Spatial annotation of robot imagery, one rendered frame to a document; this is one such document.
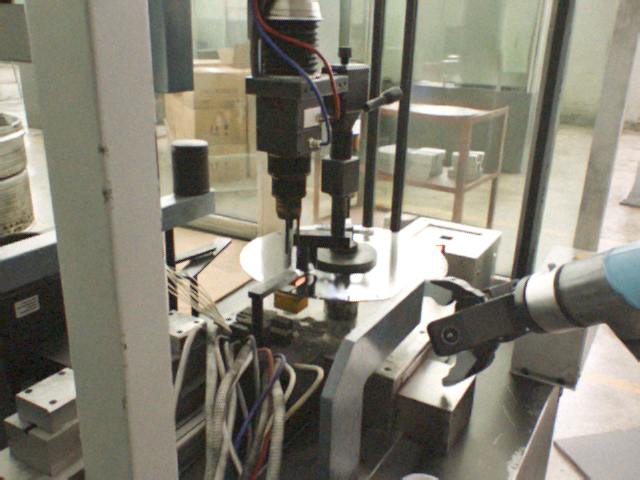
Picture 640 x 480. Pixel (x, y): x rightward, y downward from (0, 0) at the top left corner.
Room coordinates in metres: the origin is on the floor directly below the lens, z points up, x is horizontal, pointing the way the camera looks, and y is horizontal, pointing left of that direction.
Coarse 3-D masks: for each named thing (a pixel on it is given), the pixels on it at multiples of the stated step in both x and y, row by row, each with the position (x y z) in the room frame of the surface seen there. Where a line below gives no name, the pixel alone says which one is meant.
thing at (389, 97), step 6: (390, 90) 0.89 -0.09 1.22; (396, 90) 0.89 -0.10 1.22; (384, 96) 0.88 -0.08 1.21; (390, 96) 0.88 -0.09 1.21; (396, 96) 0.88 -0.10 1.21; (372, 102) 0.85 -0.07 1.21; (378, 102) 0.86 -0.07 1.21; (384, 102) 0.87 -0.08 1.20; (390, 102) 0.88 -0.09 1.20; (366, 108) 0.85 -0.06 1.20; (372, 108) 0.85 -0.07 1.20
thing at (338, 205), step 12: (336, 204) 0.86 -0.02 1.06; (336, 216) 0.86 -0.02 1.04; (336, 228) 0.86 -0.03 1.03; (300, 240) 0.86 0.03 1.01; (312, 240) 0.86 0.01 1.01; (324, 240) 0.86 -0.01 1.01; (336, 240) 0.86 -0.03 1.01; (348, 240) 0.86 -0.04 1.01; (300, 252) 0.87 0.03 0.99; (312, 252) 0.88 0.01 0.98; (300, 264) 0.87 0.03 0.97
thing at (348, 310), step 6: (324, 300) 0.94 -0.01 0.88; (348, 300) 0.92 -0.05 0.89; (324, 306) 0.93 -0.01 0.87; (330, 306) 0.92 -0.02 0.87; (336, 306) 0.92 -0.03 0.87; (342, 306) 0.92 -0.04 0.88; (348, 306) 0.92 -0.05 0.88; (354, 306) 0.92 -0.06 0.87; (324, 312) 0.93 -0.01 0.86; (330, 312) 0.92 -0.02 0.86; (336, 312) 0.92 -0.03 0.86; (342, 312) 0.92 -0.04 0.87; (348, 312) 0.92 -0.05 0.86; (354, 312) 0.92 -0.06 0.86; (330, 318) 0.92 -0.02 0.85; (336, 318) 0.92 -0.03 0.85; (342, 318) 0.92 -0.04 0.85; (348, 318) 0.92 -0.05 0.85; (354, 318) 0.92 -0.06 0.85
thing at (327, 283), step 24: (264, 240) 1.01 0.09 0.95; (360, 240) 1.03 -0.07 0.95; (384, 240) 1.03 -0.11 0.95; (408, 240) 1.03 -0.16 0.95; (264, 264) 0.90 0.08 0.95; (288, 264) 0.91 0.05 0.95; (384, 264) 0.92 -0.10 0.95; (408, 264) 0.92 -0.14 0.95; (432, 264) 0.92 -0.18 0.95; (288, 288) 0.81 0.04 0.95; (312, 288) 0.82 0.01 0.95; (336, 288) 0.82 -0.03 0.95; (360, 288) 0.82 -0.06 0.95; (384, 288) 0.82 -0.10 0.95
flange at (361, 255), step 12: (324, 252) 0.93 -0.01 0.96; (336, 252) 0.93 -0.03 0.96; (348, 252) 0.92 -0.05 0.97; (360, 252) 0.94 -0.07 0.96; (372, 252) 0.94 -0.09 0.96; (324, 264) 0.90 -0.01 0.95; (336, 264) 0.89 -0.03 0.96; (348, 264) 0.89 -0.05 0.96; (360, 264) 0.90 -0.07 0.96; (372, 264) 0.91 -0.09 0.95
